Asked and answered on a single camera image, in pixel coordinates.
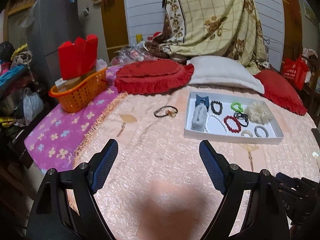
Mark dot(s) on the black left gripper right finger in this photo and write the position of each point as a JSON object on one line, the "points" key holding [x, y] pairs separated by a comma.
{"points": [[216, 165]]}

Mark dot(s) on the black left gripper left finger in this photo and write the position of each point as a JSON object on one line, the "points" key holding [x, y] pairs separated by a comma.
{"points": [[100, 165]]}

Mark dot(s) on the grey fluffy hair clip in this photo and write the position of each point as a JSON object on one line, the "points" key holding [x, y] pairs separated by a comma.
{"points": [[199, 118]]}

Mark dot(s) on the cream dotted scrunchie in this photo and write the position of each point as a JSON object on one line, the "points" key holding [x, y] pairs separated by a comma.
{"points": [[258, 113]]}

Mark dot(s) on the blue hair claw clip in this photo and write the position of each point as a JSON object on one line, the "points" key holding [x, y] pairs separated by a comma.
{"points": [[202, 101]]}

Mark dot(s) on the purple floral blanket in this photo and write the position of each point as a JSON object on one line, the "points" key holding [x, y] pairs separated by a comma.
{"points": [[54, 141]]}

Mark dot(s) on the white shallow cardboard tray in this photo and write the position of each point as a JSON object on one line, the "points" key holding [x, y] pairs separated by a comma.
{"points": [[227, 122]]}

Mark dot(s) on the gold fan tassel hairpin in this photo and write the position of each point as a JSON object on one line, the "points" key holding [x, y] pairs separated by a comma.
{"points": [[126, 119]]}

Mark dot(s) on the orange plastic basket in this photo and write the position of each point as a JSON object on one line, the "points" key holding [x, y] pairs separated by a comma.
{"points": [[75, 99]]}

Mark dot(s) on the white pillow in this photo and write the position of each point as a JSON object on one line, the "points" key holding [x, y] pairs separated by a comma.
{"points": [[217, 70]]}

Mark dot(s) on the red ruffled pillow right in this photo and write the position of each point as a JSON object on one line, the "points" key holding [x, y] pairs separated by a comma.
{"points": [[279, 91]]}

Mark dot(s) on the cluttered side shelf items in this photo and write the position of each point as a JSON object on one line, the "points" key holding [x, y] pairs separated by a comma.
{"points": [[20, 99]]}

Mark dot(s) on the red ruffled cushion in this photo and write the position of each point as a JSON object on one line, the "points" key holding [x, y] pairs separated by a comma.
{"points": [[152, 77]]}

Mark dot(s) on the red paper bag in basket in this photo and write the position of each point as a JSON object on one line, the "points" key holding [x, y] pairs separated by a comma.
{"points": [[78, 58]]}

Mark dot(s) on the clear plastic bags pile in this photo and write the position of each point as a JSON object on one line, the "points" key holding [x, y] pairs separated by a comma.
{"points": [[131, 54]]}

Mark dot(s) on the red shopping bag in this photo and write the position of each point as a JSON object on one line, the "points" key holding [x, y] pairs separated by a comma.
{"points": [[295, 72]]}

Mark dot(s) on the floral checked quilt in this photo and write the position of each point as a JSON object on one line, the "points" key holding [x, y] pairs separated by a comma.
{"points": [[228, 28]]}

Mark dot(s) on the grey refrigerator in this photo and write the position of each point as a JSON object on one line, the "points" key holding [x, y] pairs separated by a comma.
{"points": [[54, 22]]}

